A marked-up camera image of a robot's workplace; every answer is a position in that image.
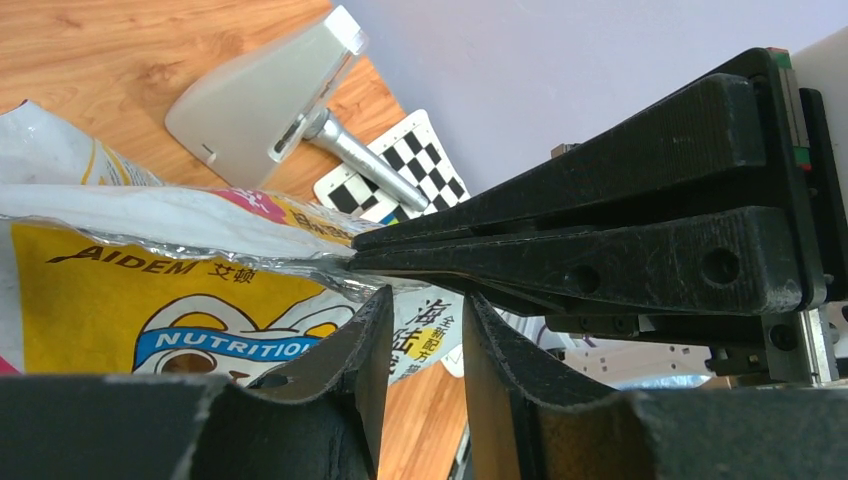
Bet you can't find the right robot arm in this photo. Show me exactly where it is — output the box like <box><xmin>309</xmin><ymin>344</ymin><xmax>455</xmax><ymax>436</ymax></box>
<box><xmin>349</xmin><ymin>48</ymin><xmax>847</xmax><ymax>385</ymax></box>

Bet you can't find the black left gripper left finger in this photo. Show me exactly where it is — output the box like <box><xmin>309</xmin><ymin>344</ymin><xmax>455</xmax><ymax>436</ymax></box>
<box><xmin>1</xmin><ymin>287</ymin><xmax>394</xmax><ymax>479</ymax></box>

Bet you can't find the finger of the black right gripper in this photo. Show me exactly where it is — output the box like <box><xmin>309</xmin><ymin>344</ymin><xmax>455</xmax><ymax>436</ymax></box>
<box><xmin>352</xmin><ymin>74</ymin><xmax>766</xmax><ymax>251</ymax></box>
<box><xmin>350</xmin><ymin>206</ymin><xmax>804</xmax><ymax>315</ymax></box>

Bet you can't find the white metronome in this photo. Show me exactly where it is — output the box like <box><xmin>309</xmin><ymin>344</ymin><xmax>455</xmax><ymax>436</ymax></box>
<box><xmin>165</xmin><ymin>6</ymin><xmax>367</xmax><ymax>188</ymax></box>

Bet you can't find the pet food bag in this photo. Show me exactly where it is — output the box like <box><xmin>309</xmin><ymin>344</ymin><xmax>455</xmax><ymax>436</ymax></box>
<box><xmin>0</xmin><ymin>99</ymin><xmax>465</xmax><ymax>387</ymax></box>

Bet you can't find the checkerboard mat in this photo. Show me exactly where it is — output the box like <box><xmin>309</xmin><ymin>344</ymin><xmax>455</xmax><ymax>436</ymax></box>
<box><xmin>313</xmin><ymin>109</ymin><xmax>471</xmax><ymax>225</ymax></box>

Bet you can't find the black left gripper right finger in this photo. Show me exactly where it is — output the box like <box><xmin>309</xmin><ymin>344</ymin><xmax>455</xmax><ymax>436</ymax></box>
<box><xmin>462</xmin><ymin>292</ymin><xmax>847</xmax><ymax>479</ymax></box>

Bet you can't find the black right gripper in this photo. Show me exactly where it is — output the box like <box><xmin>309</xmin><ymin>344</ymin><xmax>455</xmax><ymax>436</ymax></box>
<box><xmin>546</xmin><ymin>48</ymin><xmax>847</xmax><ymax>385</ymax></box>

